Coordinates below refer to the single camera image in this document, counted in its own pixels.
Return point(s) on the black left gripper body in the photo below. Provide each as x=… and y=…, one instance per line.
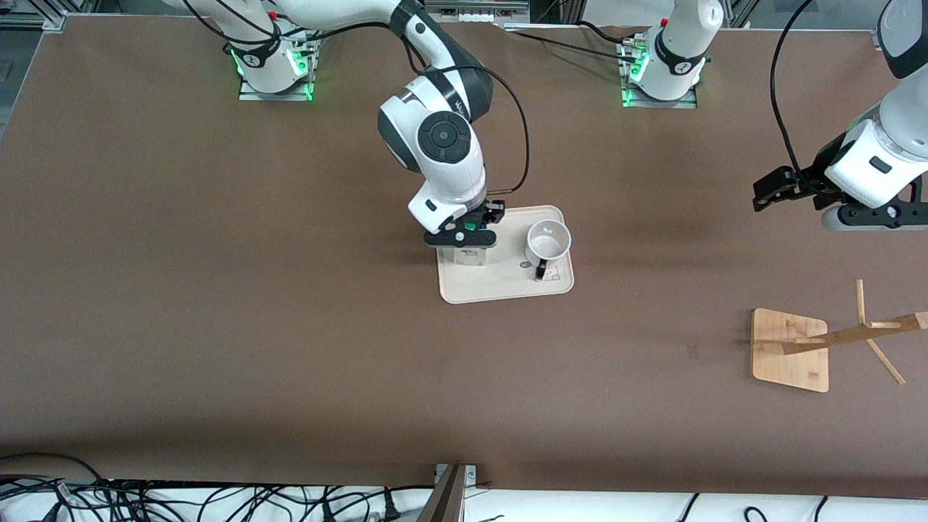
x=813, y=179

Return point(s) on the blue white milk carton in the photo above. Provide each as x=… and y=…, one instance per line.
x=470, y=257

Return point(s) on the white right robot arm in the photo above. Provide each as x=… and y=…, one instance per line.
x=442, y=138

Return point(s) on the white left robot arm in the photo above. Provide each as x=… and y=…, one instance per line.
x=678, y=51

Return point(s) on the beige plastic tray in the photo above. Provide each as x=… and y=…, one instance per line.
x=500, y=286

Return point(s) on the wooden mug rack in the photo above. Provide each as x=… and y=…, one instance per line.
x=790, y=362

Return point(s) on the grey power strip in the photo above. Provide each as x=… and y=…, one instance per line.
x=475, y=11

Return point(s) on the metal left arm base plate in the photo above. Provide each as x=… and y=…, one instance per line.
x=660, y=104

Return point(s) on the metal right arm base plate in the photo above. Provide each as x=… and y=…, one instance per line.
x=275, y=96

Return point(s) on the aluminium camera mount post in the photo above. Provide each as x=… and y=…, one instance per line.
x=449, y=500

